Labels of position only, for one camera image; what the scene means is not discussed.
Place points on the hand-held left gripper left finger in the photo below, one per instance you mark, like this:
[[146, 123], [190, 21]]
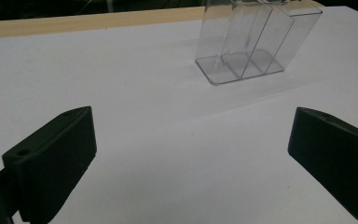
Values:
[[52, 161]]

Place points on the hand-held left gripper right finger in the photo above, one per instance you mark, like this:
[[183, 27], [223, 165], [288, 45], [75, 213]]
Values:
[[335, 152]]

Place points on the clear plastic compartment organizer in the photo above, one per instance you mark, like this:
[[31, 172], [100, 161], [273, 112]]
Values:
[[248, 43]]

